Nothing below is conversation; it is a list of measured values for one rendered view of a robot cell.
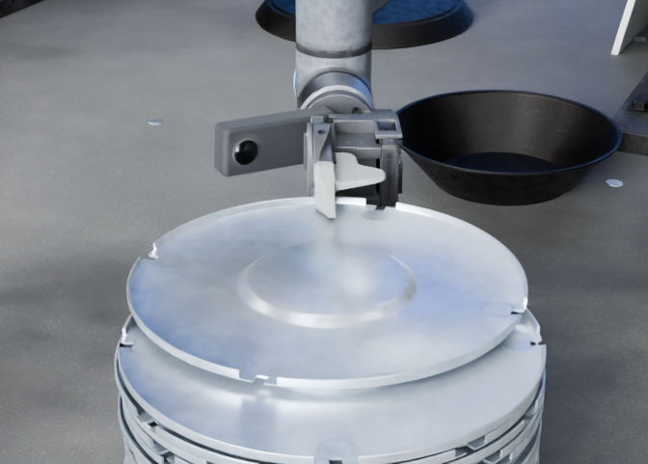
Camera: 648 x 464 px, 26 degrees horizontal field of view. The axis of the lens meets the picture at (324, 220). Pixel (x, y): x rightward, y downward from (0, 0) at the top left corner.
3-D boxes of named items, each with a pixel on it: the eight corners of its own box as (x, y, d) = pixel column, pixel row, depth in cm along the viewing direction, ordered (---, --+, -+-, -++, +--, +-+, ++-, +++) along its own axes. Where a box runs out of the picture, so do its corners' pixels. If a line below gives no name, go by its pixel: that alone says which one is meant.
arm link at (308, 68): (292, 30, 144) (293, 108, 147) (294, 64, 134) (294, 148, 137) (369, 29, 144) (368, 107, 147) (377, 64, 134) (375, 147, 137)
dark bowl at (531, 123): (583, 243, 167) (588, 189, 164) (351, 201, 178) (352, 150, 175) (639, 156, 192) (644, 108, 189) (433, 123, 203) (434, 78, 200)
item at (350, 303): (479, 423, 86) (479, 412, 86) (55, 349, 94) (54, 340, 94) (557, 232, 111) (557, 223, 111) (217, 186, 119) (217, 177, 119)
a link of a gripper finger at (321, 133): (333, 145, 115) (329, 109, 123) (314, 145, 115) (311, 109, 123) (333, 198, 117) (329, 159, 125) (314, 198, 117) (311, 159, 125)
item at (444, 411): (580, 467, 83) (580, 455, 83) (91, 470, 83) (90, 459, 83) (514, 252, 109) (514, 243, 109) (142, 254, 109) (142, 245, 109)
